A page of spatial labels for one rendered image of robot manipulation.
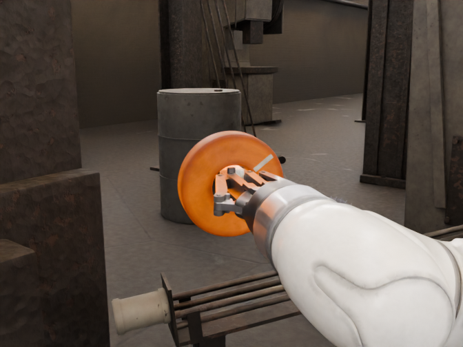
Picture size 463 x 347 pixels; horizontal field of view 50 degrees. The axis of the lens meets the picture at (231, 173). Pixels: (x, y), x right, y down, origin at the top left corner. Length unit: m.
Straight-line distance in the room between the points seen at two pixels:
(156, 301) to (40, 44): 0.50
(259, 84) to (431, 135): 5.77
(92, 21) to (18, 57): 7.63
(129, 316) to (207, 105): 2.45
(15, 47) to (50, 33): 0.08
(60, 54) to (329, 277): 0.75
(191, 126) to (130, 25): 5.99
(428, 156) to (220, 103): 1.30
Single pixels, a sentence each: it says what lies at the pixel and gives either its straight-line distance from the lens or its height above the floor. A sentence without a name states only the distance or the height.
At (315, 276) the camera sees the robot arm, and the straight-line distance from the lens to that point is 0.39.
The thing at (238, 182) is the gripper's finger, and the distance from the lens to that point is 0.63.
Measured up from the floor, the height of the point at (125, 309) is 0.69.
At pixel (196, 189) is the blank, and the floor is 0.91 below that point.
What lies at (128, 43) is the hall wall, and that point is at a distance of 9.02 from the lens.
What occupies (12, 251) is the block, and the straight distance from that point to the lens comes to 0.83.
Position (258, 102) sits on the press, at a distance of 8.49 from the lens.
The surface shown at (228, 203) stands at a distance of 0.58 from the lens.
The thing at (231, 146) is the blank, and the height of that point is 0.97.
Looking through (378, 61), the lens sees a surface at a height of 1.07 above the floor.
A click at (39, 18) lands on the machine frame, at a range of 0.99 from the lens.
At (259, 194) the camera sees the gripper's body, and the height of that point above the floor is 0.94.
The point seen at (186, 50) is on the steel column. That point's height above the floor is 1.17.
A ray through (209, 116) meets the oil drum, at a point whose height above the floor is 0.73.
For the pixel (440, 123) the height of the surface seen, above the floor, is 0.75.
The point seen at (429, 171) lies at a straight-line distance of 3.02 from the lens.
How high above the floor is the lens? 1.08
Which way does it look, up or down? 13 degrees down
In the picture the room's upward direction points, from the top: straight up
